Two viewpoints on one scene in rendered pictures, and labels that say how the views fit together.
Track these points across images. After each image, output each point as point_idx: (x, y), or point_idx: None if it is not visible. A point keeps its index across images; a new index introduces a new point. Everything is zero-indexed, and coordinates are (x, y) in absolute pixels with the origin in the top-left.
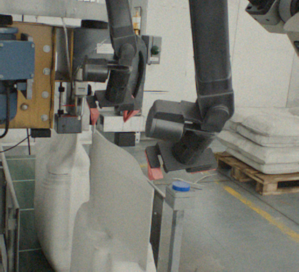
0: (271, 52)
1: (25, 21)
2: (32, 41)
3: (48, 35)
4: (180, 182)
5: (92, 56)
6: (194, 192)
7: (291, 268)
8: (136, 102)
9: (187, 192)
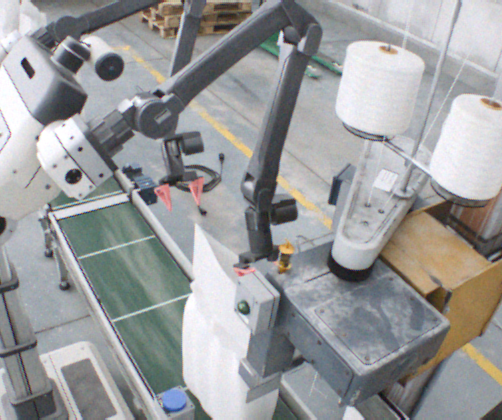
0: None
1: (464, 279)
2: (342, 182)
3: None
4: (175, 402)
5: (285, 195)
6: (156, 395)
7: None
8: (238, 266)
9: (165, 391)
